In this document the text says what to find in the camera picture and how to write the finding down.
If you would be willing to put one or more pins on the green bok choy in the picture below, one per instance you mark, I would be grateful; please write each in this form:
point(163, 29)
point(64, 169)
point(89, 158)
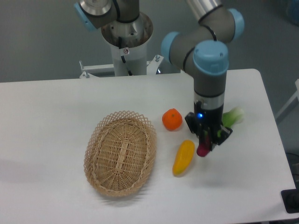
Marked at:
point(232, 117)

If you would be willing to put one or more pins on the orange tangerine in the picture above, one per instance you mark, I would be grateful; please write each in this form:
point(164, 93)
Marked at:
point(172, 119)

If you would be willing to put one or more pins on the woven wicker basket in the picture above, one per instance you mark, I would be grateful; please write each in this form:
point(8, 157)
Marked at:
point(120, 154)

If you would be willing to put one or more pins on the purple-red sweet potato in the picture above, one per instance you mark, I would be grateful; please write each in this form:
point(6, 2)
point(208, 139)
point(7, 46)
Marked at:
point(202, 149)

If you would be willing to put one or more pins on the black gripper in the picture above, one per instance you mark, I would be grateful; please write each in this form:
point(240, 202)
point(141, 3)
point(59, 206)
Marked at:
point(203, 122)

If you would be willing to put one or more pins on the white furniture leg at right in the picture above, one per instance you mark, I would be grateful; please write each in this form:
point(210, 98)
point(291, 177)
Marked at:
point(290, 104)

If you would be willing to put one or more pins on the black box at table edge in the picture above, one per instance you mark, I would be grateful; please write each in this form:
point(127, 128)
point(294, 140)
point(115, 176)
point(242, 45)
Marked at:
point(291, 200)

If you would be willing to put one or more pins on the white metal base frame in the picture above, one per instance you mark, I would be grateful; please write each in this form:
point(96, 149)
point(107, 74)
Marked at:
point(122, 69)

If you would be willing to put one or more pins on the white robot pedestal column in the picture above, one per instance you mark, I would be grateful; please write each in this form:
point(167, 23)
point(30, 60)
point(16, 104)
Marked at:
point(128, 41)

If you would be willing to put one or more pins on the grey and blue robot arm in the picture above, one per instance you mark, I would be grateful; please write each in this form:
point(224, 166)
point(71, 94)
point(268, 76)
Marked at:
point(202, 54)

